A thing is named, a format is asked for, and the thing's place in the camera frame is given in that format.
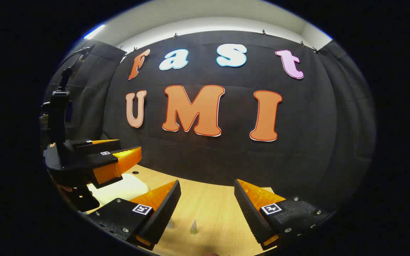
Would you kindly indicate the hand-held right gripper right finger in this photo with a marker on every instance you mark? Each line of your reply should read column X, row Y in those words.
column 249, row 217

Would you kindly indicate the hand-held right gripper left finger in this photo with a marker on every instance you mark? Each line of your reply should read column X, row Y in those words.
column 162, row 217

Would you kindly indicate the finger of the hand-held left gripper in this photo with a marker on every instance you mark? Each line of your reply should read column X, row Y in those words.
column 84, row 147
column 98, row 161

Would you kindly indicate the white tube with green band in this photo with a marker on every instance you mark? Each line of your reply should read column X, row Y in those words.
column 193, row 227

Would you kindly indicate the pale yellow small suitcase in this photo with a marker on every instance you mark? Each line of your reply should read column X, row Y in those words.
column 119, row 190

